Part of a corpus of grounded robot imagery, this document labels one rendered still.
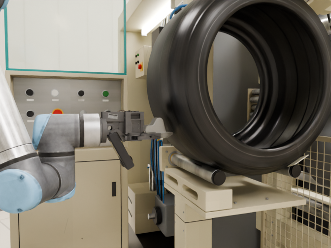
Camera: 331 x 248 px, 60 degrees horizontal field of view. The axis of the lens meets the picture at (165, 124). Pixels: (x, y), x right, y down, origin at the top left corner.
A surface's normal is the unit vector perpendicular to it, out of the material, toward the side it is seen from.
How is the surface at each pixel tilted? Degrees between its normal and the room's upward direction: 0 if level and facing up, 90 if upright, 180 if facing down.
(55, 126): 70
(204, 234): 90
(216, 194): 90
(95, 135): 100
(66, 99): 90
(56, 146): 86
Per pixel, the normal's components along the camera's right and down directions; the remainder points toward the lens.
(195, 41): 0.17, -0.01
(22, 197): -0.07, 0.07
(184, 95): -0.45, 0.21
